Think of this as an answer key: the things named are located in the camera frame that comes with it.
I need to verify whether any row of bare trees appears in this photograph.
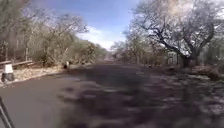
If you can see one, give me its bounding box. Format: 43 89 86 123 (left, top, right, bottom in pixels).
0 0 109 68
109 31 174 67

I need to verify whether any grey asphalt road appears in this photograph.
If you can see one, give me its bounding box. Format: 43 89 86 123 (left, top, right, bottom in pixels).
0 60 224 128

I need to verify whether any large bare tree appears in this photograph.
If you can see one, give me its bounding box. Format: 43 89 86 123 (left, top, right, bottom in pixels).
131 0 224 69

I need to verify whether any pale dry verge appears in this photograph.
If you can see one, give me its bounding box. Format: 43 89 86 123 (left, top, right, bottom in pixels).
0 63 96 88

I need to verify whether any low wooden railing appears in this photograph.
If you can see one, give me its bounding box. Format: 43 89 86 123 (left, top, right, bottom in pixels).
0 59 35 68

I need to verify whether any black and white bollard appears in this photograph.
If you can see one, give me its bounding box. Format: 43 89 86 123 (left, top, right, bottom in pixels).
0 63 16 83

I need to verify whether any small black and white post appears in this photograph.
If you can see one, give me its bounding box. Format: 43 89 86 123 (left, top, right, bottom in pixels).
65 60 71 70

